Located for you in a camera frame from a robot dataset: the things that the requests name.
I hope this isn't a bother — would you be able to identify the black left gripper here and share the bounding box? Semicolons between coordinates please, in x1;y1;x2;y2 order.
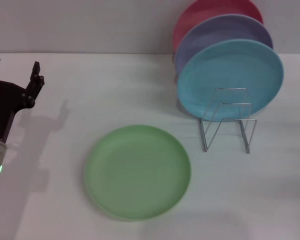
0;52;46;144

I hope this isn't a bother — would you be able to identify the purple round plate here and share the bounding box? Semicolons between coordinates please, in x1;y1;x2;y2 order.
173;14;274;76

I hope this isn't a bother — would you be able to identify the metal wire plate rack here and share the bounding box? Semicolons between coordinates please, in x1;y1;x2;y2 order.
199;87;257;154

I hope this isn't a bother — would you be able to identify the light blue round plate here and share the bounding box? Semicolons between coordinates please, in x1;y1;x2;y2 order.
176;39;285;123

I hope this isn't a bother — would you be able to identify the red round plate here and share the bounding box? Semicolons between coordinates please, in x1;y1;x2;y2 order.
172;0;264;55

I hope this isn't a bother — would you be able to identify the green round plate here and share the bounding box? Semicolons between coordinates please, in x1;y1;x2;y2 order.
84;124;192;222

